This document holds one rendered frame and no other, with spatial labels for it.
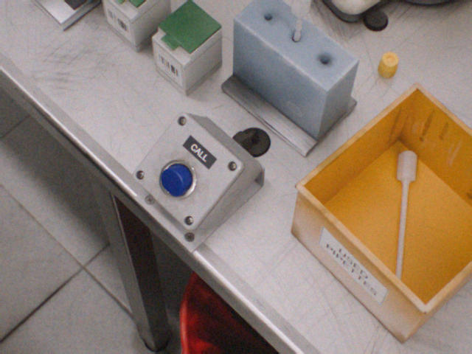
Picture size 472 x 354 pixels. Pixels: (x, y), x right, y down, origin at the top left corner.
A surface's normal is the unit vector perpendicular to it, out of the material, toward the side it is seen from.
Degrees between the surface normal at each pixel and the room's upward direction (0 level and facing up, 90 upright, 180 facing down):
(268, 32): 0
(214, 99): 0
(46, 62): 0
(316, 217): 90
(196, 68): 90
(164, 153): 30
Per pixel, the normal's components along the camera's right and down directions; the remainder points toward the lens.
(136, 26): 0.71, 0.65
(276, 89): -0.68, 0.67
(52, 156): 0.01, -0.40
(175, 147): -0.34, -0.03
